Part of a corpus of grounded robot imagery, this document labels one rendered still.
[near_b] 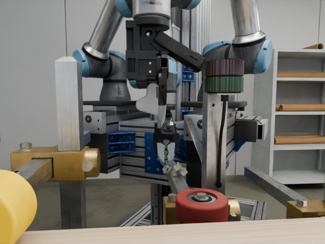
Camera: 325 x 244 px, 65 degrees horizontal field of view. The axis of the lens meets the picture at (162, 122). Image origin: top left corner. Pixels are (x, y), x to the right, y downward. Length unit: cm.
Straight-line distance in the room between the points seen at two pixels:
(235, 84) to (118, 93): 88
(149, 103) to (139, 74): 6
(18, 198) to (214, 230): 22
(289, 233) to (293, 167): 336
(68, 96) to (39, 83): 280
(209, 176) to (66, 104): 27
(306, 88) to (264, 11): 107
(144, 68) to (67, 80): 14
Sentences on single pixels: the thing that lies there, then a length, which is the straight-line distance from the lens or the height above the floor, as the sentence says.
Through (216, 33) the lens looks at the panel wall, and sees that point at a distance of 326.
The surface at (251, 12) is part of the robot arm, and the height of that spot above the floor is 133.
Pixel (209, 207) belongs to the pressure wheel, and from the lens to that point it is 38.
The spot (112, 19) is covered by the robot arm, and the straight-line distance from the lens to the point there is 108.
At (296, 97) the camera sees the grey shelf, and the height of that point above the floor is 105.
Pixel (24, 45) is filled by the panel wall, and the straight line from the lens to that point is 334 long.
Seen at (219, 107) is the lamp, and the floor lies 104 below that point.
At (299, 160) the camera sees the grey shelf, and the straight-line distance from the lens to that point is 374.
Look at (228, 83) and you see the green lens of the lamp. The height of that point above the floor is 108.
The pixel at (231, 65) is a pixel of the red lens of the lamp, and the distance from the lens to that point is 40.
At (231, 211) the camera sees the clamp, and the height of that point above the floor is 86.
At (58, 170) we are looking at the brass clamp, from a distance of 46.
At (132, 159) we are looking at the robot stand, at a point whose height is 78.
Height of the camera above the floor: 106
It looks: 6 degrees down
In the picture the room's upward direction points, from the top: straight up
